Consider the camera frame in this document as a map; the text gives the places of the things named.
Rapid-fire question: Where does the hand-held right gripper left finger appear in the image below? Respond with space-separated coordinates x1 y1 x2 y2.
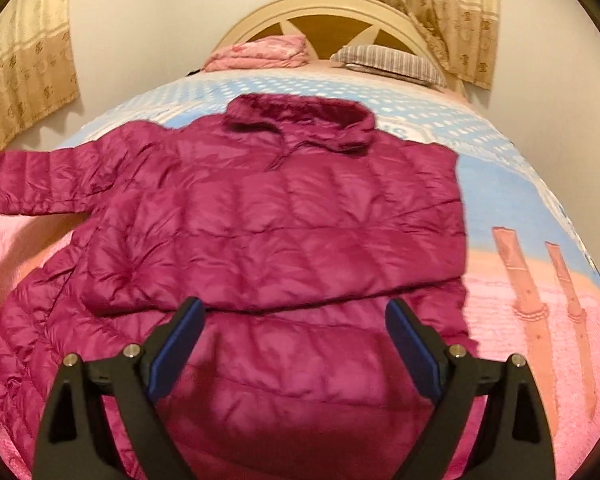
32 296 207 480

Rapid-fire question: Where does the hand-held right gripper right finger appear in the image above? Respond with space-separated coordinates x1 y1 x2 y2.
385 298 563 480

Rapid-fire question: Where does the magenta puffer jacket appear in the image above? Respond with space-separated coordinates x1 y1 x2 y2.
0 92 481 480

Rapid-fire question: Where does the blue and pink printed blanket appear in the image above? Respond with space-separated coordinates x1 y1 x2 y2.
0 72 600 466

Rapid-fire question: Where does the striped pillow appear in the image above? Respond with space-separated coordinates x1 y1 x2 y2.
330 44 448 88

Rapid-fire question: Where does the folded pink floral quilt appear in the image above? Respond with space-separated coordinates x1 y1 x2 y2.
202 34 311 73

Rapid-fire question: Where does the beige patterned curtain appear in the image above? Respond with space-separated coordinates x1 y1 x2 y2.
291 0 503 92
0 0 81 153

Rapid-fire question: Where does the cream wooden bed headboard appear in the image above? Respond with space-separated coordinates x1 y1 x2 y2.
210 0 468 96

